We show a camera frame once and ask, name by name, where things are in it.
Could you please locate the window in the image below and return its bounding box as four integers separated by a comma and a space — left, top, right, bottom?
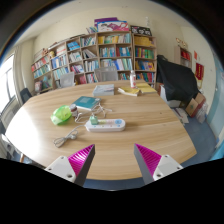
0, 54, 17, 114

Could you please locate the black cloth cover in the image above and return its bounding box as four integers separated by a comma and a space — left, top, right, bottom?
155, 54, 200, 103

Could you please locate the flat yellow book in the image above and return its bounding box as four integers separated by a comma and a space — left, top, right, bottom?
134, 82, 158, 94

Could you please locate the cardboard box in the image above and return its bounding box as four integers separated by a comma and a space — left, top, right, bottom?
185, 92, 207, 118

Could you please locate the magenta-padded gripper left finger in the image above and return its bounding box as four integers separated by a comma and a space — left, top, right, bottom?
44, 143, 96, 187

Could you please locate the grey mesh chair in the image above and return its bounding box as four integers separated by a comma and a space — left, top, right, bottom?
93, 66, 119, 83

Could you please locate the light grey chair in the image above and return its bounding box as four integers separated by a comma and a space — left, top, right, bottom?
59, 72, 76, 89

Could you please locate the red wall banner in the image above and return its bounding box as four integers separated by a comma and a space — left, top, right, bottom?
194, 62, 205, 81

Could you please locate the grey book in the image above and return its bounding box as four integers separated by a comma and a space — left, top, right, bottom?
92, 83, 116, 97

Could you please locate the teal book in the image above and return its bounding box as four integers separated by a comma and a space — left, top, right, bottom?
71, 95, 102, 111

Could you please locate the clear bottle with red label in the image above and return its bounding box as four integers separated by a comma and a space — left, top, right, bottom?
129, 69, 138, 89

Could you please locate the mint green charger block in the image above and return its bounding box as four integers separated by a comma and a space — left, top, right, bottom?
89, 113, 100, 126

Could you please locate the white power strip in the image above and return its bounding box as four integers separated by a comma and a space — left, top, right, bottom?
84, 118, 127, 133

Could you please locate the yellow book with white edge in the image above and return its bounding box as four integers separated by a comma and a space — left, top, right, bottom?
117, 86, 142, 98

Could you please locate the thick white power strip cable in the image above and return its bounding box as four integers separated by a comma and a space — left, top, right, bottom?
53, 124, 88, 149

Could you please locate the small wooden shelf unit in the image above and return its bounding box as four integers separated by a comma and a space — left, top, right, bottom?
174, 44, 193, 69

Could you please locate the wooden bookshelf unit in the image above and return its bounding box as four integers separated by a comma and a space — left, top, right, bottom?
30, 17, 158, 94

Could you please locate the dark office chair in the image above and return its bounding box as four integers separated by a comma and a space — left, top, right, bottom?
19, 87, 34, 104

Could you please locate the thin white charger cable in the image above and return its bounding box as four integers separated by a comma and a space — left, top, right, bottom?
74, 103, 113, 125

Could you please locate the green plastic bag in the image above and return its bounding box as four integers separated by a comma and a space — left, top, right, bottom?
50, 105, 73, 126

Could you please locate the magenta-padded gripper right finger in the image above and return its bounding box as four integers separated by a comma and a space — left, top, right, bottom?
133, 143, 184, 186

